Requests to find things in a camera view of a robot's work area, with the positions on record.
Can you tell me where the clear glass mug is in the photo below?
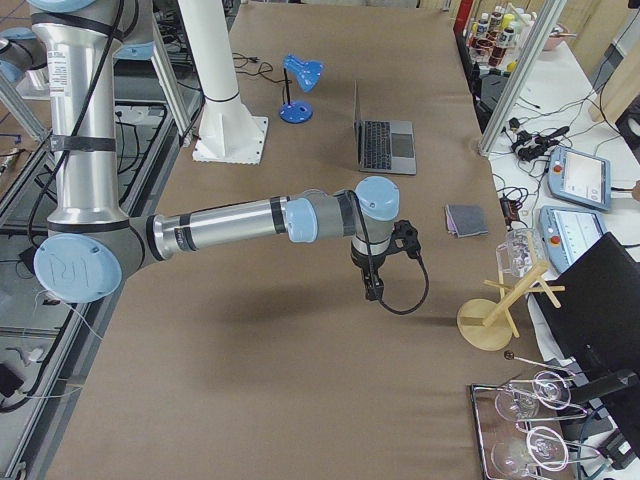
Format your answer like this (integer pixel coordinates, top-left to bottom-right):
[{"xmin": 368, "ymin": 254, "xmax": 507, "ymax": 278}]
[{"xmin": 496, "ymin": 228, "xmax": 547, "ymax": 278}]

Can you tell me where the lower wine glass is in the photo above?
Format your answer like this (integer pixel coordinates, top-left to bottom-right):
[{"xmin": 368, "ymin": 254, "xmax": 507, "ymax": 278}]
[{"xmin": 490, "ymin": 426, "xmax": 569, "ymax": 479}]

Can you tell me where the black monitor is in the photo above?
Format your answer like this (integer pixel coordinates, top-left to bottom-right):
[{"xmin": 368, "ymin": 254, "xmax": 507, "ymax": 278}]
[{"xmin": 534, "ymin": 232, "xmax": 639, "ymax": 453}]

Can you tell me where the teach pendant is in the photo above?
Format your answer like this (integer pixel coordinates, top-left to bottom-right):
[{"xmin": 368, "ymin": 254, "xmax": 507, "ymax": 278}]
[
  {"xmin": 547, "ymin": 146, "xmax": 611, "ymax": 211},
  {"xmin": 539, "ymin": 206, "xmax": 607, "ymax": 273}
]

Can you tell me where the grey laptop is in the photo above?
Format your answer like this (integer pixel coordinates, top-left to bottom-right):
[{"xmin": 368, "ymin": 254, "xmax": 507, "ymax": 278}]
[{"xmin": 354, "ymin": 81, "xmax": 417, "ymax": 176}]

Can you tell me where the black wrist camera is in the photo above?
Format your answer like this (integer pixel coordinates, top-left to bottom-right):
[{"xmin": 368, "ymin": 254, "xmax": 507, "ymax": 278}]
[{"xmin": 390, "ymin": 220, "xmax": 421, "ymax": 260}]

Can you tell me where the folded grey cloth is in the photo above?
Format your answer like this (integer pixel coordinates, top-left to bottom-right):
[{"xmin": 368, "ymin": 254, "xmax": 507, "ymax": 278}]
[{"xmin": 444, "ymin": 204, "xmax": 489, "ymax": 238}]

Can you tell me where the upper wine glass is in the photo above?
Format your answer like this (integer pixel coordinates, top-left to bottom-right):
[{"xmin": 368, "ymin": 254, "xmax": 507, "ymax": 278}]
[{"xmin": 494, "ymin": 370, "xmax": 571, "ymax": 422}]

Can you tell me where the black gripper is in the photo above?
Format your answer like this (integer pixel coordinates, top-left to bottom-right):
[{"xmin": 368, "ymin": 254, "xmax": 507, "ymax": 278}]
[{"xmin": 351, "ymin": 249, "xmax": 386, "ymax": 301}]

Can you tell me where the lower teach pendant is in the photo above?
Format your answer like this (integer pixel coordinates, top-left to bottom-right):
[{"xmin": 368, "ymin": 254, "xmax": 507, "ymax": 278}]
[{"xmin": 539, "ymin": 206, "xmax": 607, "ymax": 273}]

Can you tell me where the bottle rack with bottles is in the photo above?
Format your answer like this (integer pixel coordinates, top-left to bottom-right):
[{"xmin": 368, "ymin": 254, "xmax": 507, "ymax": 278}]
[{"xmin": 463, "ymin": 1, "xmax": 537, "ymax": 74}]

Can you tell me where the lamp power cord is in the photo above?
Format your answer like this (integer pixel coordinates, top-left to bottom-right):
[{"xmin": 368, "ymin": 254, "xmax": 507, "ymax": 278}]
[{"xmin": 232, "ymin": 52, "xmax": 286, "ymax": 87}]

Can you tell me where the wooden mug tree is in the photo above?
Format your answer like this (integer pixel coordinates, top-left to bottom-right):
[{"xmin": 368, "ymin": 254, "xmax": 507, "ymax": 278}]
[{"xmin": 457, "ymin": 260, "xmax": 566, "ymax": 351}]

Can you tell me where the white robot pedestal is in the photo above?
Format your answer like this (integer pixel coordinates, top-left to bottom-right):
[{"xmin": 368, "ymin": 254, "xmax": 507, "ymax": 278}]
[{"xmin": 179, "ymin": 0, "xmax": 269, "ymax": 165}]

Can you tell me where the braided camera cable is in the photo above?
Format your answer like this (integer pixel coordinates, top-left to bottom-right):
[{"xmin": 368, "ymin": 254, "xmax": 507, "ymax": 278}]
[{"xmin": 375, "ymin": 254, "xmax": 430, "ymax": 316}]

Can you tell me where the blue desk lamp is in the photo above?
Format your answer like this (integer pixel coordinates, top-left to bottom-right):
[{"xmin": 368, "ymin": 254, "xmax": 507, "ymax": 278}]
[{"xmin": 279, "ymin": 54, "xmax": 324, "ymax": 124}]

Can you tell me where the upper teach pendant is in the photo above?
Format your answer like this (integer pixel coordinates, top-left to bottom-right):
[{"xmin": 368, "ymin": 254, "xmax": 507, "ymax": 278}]
[{"xmin": 547, "ymin": 146, "xmax": 611, "ymax": 211}]

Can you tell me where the aluminium frame post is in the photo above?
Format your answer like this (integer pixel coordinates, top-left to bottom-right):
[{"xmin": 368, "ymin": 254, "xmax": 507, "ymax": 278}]
[{"xmin": 478, "ymin": 0, "xmax": 567, "ymax": 158}]

